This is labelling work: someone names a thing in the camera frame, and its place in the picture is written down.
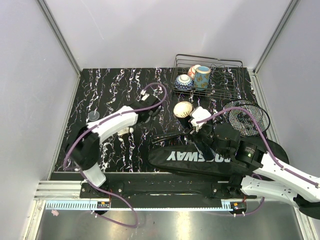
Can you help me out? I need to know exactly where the dark wire dish rack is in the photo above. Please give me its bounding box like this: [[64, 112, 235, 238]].
[[171, 53, 245, 100]]

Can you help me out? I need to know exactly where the clear tube lid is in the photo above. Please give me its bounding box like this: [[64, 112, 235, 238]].
[[87, 110, 100, 122]]

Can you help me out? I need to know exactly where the small pink object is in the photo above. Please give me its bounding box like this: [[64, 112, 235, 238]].
[[51, 210, 59, 217]]

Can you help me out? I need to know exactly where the blue white patterned bowl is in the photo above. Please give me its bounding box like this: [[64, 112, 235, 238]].
[[174, 74, 194, 92]]

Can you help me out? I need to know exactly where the red white patterned cup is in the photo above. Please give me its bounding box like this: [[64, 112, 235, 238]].
[[187, 64, 201, 80]]

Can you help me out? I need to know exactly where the black badminton racket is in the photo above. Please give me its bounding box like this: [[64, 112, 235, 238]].
[[212, 99, 263, 131], [152, 100, 271, 144]]

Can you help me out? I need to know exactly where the light blue butterfly cup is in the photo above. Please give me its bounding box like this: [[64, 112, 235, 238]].
[[193, 66, 211, 91]]

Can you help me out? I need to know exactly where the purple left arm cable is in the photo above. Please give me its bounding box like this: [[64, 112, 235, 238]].
[[62, 82, 168, 228]]

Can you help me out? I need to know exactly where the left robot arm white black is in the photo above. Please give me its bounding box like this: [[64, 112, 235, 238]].
[[65, 93, 161, 198]]

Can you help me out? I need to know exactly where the black badminton racket upper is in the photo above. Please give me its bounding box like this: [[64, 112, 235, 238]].
[[212, 99, 263, 131]]

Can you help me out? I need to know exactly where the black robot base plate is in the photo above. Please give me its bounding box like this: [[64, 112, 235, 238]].
[[79, 173, 245, 209]]

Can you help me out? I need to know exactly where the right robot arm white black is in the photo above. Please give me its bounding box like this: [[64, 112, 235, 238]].
[[189, 123, 320, 219]]

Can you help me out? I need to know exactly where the white feather shuttlecock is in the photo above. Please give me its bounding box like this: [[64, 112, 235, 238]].
[[173, 101, 193, 118], [117, 127, 134, 137]]

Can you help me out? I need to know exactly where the black Crossway racket bag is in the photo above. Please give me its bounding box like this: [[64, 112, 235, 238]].
[[147, 137, 289, 177]]

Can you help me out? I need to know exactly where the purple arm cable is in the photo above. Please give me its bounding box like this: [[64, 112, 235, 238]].
[[196, 106, 320, 217], [62, 82, 168, 228]]

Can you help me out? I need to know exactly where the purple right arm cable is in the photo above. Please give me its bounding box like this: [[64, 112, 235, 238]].
[[196, 106, 320, 217]]

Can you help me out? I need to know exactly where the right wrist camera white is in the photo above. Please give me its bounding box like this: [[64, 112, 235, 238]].
[[190, 106, 211, 132]]

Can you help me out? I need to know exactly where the black badminton racket lower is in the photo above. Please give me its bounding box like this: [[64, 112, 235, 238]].
[[152, 100, 271, 144]]

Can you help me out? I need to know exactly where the black shuttlecock tube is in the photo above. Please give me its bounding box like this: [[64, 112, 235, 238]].
[[176, 115, 197, 142]]

